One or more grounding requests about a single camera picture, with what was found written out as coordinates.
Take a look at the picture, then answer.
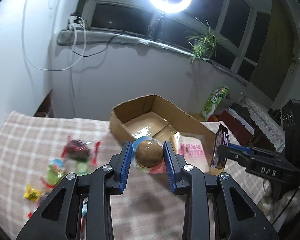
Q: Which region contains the black light tripod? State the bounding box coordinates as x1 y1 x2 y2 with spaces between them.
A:
147 12 165 42

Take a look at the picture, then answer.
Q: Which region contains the grey windowsill cloth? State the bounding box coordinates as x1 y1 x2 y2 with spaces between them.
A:
56 29 198 58

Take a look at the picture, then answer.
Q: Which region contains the pink printed plastic bag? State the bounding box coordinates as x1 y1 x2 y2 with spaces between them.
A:
175 133 209 173

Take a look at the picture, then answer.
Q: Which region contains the green spider plant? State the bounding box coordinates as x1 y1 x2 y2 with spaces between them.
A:
185 16 228 63

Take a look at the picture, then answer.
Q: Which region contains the red box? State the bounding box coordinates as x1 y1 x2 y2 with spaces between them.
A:
207 110 253 145

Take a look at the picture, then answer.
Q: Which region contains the pink plaid tablecloth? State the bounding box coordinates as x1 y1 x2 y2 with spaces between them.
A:
0 114 278 239

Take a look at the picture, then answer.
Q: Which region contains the green jelly cup snack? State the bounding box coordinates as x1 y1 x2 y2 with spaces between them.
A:
46 159 65 186

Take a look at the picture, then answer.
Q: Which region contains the Snickers chocolate bar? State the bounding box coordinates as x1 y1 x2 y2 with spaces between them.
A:
210 123 230 169

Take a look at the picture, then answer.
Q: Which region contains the brown cardboard box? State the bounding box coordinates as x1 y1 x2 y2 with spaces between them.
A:
109 94 219 175

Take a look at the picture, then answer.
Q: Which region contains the green snack bag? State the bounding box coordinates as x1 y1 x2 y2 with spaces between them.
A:
200 86 229 121

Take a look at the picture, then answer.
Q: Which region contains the red date cake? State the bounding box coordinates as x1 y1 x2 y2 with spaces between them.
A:
61 135 101 166

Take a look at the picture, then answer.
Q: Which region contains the braised egg snack packet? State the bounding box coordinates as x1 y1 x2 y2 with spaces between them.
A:
132 136 165 174

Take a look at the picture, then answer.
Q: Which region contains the white lace cloth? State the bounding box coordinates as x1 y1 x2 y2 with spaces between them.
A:
241 96 285 152

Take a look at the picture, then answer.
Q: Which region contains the green wrapped snack packet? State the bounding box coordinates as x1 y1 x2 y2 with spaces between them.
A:
76 160 89 176

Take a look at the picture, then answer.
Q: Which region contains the small yellow candy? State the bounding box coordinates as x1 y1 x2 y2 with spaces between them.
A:
24 184 41 202

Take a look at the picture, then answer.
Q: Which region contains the white power strip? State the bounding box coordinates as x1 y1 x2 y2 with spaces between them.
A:
68 14 86 30

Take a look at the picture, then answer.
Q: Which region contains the black cable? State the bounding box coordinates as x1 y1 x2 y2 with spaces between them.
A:
70 33 121 58

